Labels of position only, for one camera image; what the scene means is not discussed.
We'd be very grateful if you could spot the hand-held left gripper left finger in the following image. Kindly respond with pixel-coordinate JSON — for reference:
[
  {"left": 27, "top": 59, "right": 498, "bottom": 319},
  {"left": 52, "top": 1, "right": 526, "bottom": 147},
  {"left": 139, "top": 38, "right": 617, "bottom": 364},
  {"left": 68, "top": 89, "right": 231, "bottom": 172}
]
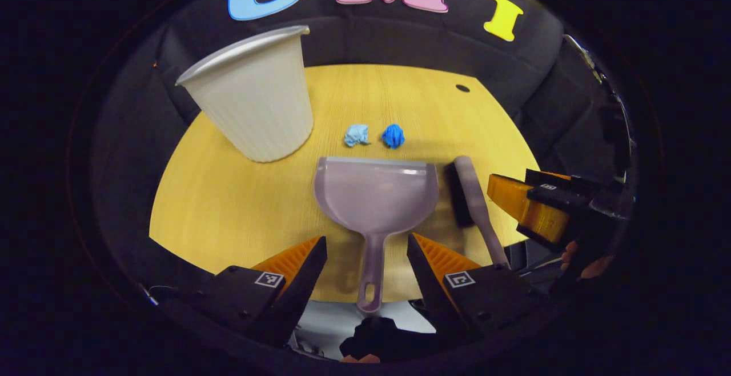
[{"left": 150, "top": 235, "right": 330, "bottom": 348}]

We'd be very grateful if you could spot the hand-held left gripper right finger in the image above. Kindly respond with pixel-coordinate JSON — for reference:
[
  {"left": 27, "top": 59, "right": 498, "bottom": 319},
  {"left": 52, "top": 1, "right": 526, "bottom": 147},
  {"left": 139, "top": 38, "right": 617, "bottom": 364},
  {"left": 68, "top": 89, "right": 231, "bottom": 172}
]
[{"left": 406, "top": 233, "right": 550, "bottom": 338}]

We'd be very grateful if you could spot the small lilac broom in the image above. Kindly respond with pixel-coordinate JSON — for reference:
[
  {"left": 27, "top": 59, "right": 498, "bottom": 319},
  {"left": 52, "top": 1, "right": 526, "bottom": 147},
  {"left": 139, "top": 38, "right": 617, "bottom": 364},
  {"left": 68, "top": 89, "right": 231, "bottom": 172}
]
[{"left": 444, "top": 155, "right": 511, "bottom": 269}]

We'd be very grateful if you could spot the lilac plastic dustpan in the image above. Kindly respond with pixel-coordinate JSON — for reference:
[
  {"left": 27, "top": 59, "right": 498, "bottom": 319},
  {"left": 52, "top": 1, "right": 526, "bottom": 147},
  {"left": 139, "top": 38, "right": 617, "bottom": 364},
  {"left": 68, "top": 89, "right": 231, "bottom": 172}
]
[{"left": 314, "top": 156, "right": 440, "bottom": 314}]

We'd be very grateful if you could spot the dark blue paper ball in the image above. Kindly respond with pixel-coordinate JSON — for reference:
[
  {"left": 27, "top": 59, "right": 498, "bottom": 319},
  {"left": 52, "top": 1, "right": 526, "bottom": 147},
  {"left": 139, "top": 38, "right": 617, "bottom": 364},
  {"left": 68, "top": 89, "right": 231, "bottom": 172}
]
[{"left": 381, "top": 123, "right": 406, "bottom": 150}]

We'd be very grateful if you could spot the light blue paper ball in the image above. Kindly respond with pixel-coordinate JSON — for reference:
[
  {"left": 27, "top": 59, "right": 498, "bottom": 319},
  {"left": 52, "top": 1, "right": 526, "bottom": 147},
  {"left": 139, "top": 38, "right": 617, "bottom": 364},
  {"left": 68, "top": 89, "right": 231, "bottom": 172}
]
[{"left": 344, "top": 123, "right": 371, "bottom": 148}]

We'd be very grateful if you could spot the white ribbed garbage bin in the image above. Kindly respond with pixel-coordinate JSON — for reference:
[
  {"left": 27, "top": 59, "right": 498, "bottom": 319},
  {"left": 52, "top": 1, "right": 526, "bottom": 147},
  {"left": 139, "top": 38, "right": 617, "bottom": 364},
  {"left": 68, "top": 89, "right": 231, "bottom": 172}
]
[{"left": 175, "top": 24, "right": 315, "bottom": 164}]

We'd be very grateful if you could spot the wooden desktop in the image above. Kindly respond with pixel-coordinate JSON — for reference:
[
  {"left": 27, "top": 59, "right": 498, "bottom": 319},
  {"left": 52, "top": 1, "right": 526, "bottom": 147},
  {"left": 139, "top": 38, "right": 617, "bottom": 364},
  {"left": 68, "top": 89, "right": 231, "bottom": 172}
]
[{"left": 148, "top": 64, "right": 541, "bottom": 303}]

